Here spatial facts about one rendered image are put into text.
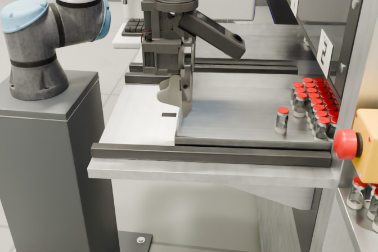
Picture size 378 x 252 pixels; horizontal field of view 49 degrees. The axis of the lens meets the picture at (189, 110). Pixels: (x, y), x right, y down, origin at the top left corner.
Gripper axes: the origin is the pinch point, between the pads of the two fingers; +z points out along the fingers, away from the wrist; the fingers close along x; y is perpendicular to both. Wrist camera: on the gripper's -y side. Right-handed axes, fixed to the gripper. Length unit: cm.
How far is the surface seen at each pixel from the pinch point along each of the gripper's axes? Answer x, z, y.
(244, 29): -54, 4, -13
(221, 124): -3.9, 5.3, -6.0
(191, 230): -59, 94, 3
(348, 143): 19.3, -7.3, -21.3
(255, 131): -2.0, 5.3, -12.3
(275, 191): 2.2, 16.0, -16.6
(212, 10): -89, 9, -3
